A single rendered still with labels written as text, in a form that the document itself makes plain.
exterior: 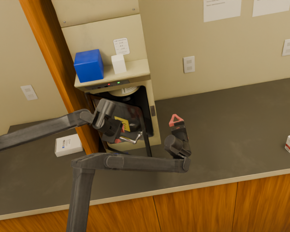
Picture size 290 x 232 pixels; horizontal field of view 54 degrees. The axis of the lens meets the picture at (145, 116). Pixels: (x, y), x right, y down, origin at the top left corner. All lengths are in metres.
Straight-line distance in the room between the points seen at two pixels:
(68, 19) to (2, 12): 0.61
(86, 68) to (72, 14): 0.21
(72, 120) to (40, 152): 0.76
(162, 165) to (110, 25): 0.59
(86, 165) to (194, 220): 1.06
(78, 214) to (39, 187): 0.75
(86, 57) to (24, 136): 0.39
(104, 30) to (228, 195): 1.08
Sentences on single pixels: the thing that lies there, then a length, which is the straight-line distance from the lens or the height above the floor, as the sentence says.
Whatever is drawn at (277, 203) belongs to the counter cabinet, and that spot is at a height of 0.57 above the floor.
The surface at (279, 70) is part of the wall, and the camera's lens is 2.11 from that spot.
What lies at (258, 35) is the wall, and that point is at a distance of 1.90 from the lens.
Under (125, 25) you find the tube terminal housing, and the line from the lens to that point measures 1.20.
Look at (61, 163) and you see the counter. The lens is 1.72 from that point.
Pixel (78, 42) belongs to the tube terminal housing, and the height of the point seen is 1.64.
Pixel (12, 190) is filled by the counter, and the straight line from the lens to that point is 1.75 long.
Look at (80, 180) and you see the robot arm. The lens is 0.93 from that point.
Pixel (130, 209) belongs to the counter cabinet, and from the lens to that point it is 1.64.
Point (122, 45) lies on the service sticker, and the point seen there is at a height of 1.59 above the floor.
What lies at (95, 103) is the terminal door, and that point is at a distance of 1.37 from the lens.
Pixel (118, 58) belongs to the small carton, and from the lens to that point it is 1.20.
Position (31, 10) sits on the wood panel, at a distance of 1.12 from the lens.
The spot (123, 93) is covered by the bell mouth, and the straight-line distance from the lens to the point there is 1.40.
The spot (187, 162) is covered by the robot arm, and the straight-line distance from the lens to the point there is 1.22.
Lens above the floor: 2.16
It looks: 42 degrees down
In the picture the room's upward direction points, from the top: 11 degrees counter-clockwise
